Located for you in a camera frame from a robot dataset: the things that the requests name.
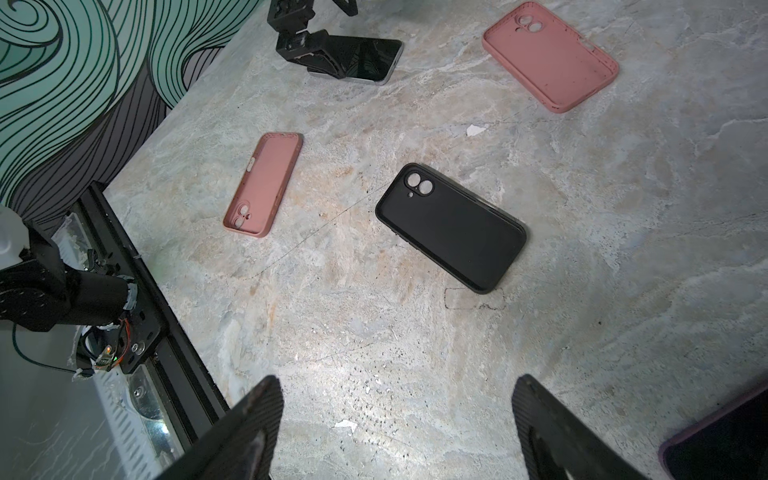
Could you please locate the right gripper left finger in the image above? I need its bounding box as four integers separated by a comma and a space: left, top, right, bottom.
159, 375, 284, 480

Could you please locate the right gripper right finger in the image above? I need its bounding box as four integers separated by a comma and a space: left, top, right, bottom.
511, 374, 644, 480

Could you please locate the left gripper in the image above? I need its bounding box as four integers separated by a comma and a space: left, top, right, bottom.
267, 0, 360, 63

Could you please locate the black phone case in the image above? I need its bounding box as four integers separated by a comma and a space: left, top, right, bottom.
375, 163, 528, 294

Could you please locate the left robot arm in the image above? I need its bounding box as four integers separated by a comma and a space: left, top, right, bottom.
1, 1, 257, 331

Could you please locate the pink phone case near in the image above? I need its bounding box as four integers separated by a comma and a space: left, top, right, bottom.
222, 132, 303, 238

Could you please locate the pink phone case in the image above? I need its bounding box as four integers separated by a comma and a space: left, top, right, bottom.
482, 1, 619, 114
222, 132, 303, 238

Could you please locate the pink phone case far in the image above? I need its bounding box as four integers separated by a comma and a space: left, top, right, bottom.
482, 1, 619, 114

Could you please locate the purple-edged black smartphone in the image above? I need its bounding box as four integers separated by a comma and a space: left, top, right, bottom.
658, 381, 767, 479

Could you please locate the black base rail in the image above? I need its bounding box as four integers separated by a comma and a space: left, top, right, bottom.
70, 181, 229, 448

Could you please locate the white slotted cable duct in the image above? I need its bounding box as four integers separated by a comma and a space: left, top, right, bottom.
93, 366, 184, 479

